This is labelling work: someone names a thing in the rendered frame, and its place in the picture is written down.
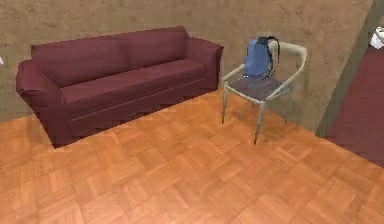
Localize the blue backpack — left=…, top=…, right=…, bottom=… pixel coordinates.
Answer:
left=242, top=35, right=281, bottom=79

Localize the white object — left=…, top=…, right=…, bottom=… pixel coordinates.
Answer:
left=369, top=27, right=384, bottom=50

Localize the maroon sofa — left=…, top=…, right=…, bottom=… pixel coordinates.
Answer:
left=15, top=25, right=225, bottom=149

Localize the pale grey chair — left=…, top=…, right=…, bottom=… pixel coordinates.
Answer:
left=221, top=41, right=308, bottom=146

